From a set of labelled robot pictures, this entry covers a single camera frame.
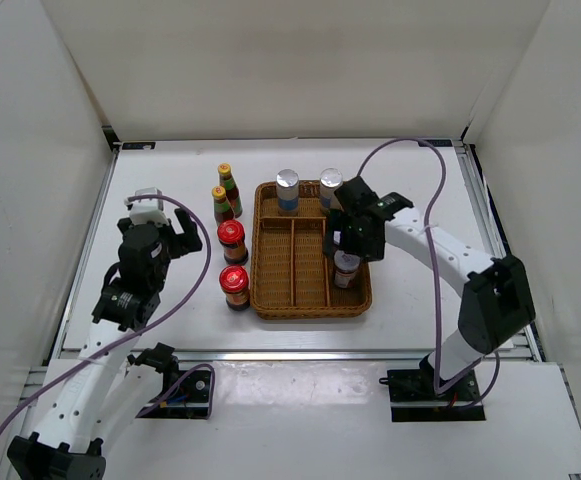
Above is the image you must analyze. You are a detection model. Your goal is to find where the wicker basket tray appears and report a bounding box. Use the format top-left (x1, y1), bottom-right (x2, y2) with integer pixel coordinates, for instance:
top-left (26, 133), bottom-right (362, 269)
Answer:
top-left (250, 180), bottom-right (372, 320)

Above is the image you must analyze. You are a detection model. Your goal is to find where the far yellow-cap sauce bottle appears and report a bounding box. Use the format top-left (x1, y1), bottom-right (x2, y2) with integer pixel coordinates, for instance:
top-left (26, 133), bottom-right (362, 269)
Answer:
top-left (217, 163), bottom-right (243, 218)

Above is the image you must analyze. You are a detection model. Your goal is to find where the yellow-cap sauce bottle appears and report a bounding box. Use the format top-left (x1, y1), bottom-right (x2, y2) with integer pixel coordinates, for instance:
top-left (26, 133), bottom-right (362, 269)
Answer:
top-left (212, 185), bottom-right (235, 225)
top-left (217, 163), bottom-right (243, 218)

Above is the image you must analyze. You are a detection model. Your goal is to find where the blue-label pellet jar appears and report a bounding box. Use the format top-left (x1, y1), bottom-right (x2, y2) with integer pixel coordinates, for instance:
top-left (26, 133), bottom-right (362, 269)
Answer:
top-left (319, 168), bottom-right (343, 214)
top-left (276, 169), bottom-right (299, 216)

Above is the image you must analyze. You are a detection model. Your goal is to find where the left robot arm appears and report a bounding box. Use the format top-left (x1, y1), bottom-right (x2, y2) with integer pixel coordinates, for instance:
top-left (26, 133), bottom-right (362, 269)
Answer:
top-left (7, 201), bottom-right (211, 479)

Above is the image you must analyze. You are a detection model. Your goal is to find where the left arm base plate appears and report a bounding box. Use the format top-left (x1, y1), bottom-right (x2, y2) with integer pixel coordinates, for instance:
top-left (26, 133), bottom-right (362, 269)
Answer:
top-left (136, 363), bottom-right (216, 420)

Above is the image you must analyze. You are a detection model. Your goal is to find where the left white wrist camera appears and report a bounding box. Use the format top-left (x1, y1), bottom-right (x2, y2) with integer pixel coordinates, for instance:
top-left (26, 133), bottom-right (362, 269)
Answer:
top-left (124, 198), bottom-right (168, 227)

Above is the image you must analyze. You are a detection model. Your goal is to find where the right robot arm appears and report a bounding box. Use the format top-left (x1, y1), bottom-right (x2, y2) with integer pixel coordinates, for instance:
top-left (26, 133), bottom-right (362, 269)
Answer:
top-left (324, 187), bottom-right (536, 400)

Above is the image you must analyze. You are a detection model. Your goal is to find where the near yellow-cap sauce bottle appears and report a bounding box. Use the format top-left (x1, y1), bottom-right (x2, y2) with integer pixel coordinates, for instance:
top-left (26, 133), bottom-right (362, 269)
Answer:
top-left (212, 185), bottom-right (235, 225)

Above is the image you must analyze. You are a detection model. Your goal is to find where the red-lid chili jar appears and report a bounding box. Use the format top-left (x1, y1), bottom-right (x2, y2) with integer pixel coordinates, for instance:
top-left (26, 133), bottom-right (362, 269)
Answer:
top-left (219, 265), bottom-right (250, 311)
top-left (217, 220), bottom-right (249, 265)

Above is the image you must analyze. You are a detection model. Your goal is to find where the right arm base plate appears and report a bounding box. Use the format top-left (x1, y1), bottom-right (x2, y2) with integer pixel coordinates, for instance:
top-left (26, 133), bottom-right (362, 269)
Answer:
top-left (379, 369), bottom-right (486, 423)

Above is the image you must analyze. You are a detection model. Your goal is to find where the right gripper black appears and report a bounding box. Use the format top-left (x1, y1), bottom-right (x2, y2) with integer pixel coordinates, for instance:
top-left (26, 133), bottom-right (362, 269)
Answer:
top-left (323, 209), bottom-right (385, 263)

